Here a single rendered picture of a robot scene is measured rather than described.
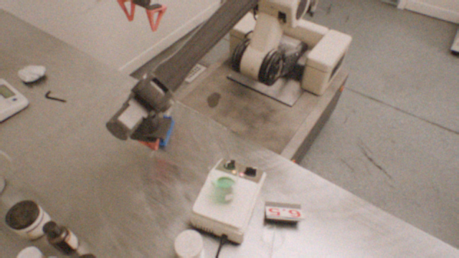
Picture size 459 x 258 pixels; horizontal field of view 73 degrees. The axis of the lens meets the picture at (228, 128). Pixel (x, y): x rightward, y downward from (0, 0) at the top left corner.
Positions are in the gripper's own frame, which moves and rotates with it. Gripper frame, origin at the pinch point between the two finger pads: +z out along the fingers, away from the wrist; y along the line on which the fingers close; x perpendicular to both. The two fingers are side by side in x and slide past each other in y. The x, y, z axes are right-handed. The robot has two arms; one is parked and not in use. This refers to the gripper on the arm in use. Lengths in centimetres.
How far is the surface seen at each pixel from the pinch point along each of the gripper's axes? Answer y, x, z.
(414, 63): 136, 168, 78
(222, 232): 23.3, -20.9, -0.8
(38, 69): -51, 24, 0
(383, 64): 113, 162, 78
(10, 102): -50, 8, 0
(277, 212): 35.2, -13.0, 0.8
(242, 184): 26.0, -10.6, -5.6
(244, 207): 27.5, -16.3, -5.6
